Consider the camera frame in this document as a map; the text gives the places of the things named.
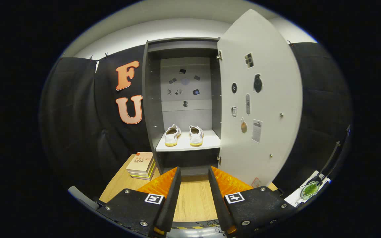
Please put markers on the yellow black floor tape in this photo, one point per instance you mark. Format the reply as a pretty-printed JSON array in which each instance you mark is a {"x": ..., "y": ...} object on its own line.
[{"x": 190, "y": 227}]

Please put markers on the beige paperback book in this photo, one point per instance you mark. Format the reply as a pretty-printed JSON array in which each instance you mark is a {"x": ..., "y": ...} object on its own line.
[{"x": 140, "y": 162}]

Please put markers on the pale thin book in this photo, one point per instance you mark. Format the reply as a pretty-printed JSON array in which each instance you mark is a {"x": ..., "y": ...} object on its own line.
[{"x": 144, "y": 178}]

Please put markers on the black curved stand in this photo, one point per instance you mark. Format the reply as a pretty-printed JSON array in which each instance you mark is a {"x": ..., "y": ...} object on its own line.
[{"x": 332, "y": 157}]

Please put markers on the black backdrop cloth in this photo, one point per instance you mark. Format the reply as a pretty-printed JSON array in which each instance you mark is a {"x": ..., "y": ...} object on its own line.
[{"x": 74, "y": 115}]

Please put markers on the white shoe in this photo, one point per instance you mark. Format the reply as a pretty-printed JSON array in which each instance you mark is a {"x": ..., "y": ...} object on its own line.
[
  {"x": 170, "y": 138},
  {"x": 196, "y": 138}
]

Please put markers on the white side table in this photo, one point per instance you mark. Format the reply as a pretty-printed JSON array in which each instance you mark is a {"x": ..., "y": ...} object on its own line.
[{"x": 293, "y": 198}]

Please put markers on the grey curved bar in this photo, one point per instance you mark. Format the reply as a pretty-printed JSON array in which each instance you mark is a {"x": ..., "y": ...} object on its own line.
[{"x": 81, "y": 196}]

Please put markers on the white shoe cabinet door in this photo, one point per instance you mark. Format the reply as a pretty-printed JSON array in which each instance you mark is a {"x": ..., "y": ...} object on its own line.
[{"x": 276, "y": 82}]

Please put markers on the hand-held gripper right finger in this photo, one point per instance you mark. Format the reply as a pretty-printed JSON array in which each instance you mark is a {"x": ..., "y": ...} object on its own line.
[{"x": 220, "y": 205}]

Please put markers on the dark grey shoe cabinet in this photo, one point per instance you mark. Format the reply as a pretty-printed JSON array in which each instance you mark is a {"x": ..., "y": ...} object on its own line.
[{"x": 150, "y": 115}]

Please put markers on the yellow edged book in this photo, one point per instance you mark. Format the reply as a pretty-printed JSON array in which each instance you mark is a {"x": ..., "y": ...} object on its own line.
[{"x": 152, "y": 170}]

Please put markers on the glass bowl green contents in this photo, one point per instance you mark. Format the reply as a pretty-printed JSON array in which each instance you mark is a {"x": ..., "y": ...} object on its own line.
[{"x": 310, "y": 190}]

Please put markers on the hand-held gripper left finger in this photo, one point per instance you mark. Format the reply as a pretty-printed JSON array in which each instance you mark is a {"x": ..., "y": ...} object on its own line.
[{"x": 170, "y": 205}]

